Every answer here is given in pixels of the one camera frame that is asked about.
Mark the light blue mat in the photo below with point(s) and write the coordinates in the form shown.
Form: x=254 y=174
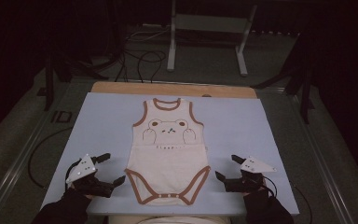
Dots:
x=105 y=124

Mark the white metal stand frame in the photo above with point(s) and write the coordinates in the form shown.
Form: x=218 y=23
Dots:
x=211 y=23

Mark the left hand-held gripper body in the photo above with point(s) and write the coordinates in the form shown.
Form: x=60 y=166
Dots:
x=87 y=183

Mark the person's right hand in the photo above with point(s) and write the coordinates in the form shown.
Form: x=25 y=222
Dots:
x=254 y=193

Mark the person's left hand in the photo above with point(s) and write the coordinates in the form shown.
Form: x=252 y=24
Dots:
x=87 y=196

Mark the cream baby bodysuit brown trim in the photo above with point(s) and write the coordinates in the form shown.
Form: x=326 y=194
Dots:
x=167 y=161

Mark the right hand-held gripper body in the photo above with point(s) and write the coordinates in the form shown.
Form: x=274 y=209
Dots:
x=245 y=183

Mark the black metal stand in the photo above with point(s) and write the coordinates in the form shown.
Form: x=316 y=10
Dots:
x=305 y=93
x=49 y=87

